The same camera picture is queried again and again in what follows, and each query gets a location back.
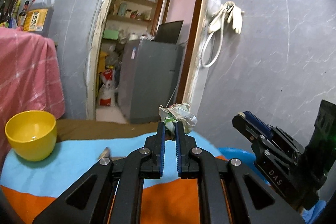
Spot blue plastic basin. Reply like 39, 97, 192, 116
218, 147, 270, 185

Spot yellow plastic bowl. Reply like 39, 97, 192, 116
5, 110, 58, 161

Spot white rubber gloves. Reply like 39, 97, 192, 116
208, 1, 244, 34

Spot green box on shelf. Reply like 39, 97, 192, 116
102, 30, 119, 40

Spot white hose loop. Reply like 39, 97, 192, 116
200, 2, 227, 68

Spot brown cloth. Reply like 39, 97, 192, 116
56, 119, 158, 143

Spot large oil jug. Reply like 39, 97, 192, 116
23, 0, 55, 37

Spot orange cloth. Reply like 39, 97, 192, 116
1, 186, 201, 223

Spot light blue cloth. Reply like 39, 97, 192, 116
0, 130, 224, 198

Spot red white sack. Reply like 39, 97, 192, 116
98, 68, 115, 106

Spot pink checked cloth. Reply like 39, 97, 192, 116
1, 27, 65, 157

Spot black monitor screen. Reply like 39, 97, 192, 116
154, 20, 183, 44

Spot dark sauce bottle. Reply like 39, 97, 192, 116
17, 1, 29, 27

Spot wooden shelf unit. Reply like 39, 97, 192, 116
105, 0, 163, 36

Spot brown root piece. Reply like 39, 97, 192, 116
98, 147, 110, 160

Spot grey refrigerator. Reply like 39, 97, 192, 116
118, 39, 183, 123

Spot white green wrapper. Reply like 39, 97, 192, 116
158, 103, 198, 134

